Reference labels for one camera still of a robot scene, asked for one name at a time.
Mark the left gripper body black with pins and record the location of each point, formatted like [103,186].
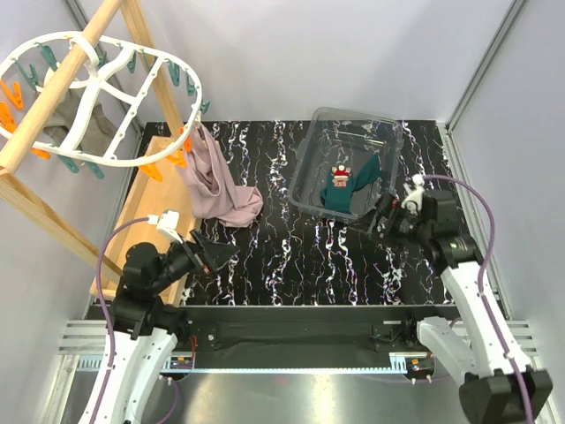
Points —
[188,260]

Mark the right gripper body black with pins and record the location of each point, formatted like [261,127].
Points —
[403,224]

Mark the green sock with reindeer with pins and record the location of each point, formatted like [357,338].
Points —
[337,193]

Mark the orange clothespin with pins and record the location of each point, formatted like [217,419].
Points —
[178,158]
[151,171]

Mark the plain green sock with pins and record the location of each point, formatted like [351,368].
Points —
[368,174]

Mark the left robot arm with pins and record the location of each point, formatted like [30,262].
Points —
[142,330]

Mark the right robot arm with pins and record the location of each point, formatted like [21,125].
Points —
[496,380]

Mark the white round clip hanger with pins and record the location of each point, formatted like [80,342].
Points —
[98,81]

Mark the clear plastic bin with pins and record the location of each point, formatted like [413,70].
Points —
[344,137]

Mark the pink cloth garment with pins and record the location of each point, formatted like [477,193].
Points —
[213,191]

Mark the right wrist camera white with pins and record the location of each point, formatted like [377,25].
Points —
[414,188]

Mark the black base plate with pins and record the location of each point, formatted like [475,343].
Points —
[334,319]

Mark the aluminium rail frame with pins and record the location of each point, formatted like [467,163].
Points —
[243,348]

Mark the wooden drying rack frame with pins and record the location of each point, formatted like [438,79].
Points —
[122,20]

